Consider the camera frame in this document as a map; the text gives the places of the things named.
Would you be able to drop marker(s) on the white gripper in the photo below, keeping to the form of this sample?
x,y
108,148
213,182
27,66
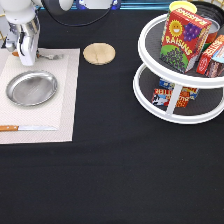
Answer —
x,y
23,38

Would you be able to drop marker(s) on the wooden handled fork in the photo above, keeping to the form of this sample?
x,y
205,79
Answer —
x,y
38,55

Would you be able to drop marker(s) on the round silver metal plate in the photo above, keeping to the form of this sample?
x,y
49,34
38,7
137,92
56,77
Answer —
x,y
32,88

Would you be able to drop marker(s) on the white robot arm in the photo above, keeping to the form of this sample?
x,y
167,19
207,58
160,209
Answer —
x,y
23,11

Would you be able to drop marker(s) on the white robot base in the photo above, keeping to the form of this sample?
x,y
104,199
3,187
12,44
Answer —
x,y
97,4

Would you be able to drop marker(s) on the round wooden coaster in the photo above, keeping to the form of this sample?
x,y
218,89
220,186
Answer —
x,y
99,53

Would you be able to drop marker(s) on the blue box lower tier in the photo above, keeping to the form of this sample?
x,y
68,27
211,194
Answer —
x,y
193,92

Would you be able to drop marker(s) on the colourful box lower tier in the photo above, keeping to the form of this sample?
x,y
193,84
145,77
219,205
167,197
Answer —
x,y
161,97

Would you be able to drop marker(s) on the red raisins box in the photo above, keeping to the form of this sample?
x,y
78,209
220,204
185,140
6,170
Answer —
x,y
184,39

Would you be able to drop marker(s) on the yellow lidded can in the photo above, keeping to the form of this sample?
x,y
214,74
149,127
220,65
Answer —
x,y
182,4

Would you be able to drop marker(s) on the white two-tier turntable rack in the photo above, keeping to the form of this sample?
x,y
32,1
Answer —
x,y
208,105

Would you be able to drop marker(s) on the red snack box right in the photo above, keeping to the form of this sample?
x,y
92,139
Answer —
x,y
211,63

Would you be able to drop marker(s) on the red can behind raisins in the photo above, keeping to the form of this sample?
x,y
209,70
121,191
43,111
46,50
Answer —
x,y
212,33

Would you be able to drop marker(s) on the wooden handled knife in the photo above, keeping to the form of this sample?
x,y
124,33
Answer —
x,y
5,128

